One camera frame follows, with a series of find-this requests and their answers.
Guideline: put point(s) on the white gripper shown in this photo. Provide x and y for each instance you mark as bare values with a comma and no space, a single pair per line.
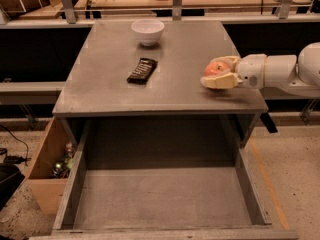
251,71

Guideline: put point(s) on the red apple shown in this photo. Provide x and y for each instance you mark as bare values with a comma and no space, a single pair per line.
215,68

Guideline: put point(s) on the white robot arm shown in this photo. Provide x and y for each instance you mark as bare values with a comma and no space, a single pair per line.
296,75

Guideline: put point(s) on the open grey top drawer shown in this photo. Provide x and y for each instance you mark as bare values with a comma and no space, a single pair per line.
186,179

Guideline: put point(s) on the grey cabinet body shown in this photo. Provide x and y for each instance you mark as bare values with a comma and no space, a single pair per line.
97,84

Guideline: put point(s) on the black snack bar packet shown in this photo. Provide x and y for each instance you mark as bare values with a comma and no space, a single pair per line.
143,71

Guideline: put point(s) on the white ceramic bowl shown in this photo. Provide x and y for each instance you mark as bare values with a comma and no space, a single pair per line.
148,31

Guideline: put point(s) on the wooden box with items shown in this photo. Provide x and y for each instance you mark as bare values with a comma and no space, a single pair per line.
54,147

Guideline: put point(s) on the black object at left edge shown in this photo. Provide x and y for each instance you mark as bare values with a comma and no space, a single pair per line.
10,179

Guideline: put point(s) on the metal shelf rail frame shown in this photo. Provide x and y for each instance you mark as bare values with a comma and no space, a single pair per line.
49,11

